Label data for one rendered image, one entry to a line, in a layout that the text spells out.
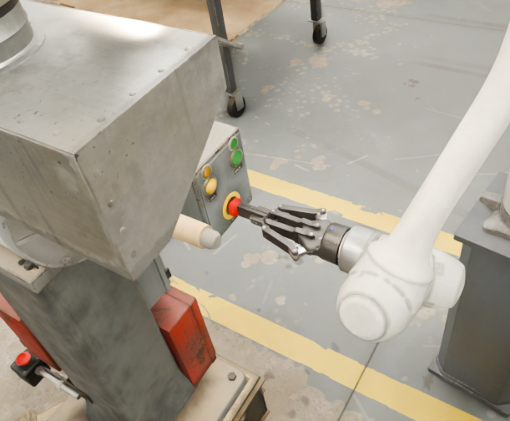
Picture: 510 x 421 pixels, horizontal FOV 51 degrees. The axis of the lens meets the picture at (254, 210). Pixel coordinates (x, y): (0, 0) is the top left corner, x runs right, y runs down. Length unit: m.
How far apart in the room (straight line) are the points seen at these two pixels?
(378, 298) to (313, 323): 1.32
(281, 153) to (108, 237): 2.34
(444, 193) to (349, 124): 2.14
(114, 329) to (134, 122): 0.87
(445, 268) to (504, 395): 1.03
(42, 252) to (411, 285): 0.52
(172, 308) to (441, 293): 0.74
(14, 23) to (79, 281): 0.67
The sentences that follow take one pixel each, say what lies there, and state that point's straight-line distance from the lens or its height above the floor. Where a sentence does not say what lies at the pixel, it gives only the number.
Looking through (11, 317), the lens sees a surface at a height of 0.79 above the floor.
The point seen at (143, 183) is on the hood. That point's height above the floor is 1.46.
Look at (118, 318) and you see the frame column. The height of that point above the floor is 0.78.
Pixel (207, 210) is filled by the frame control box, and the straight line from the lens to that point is 1.03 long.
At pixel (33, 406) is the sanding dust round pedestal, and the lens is 2.19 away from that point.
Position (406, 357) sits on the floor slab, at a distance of 2.00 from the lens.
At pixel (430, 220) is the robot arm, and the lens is 0.77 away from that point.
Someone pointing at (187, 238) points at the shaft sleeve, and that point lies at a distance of 0.67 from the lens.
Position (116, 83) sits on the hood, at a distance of 0.44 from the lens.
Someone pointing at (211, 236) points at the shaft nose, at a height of 1.26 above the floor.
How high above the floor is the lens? 1.74
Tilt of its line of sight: 45 degrees down
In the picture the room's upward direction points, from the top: 11 degrees counter-clockwise
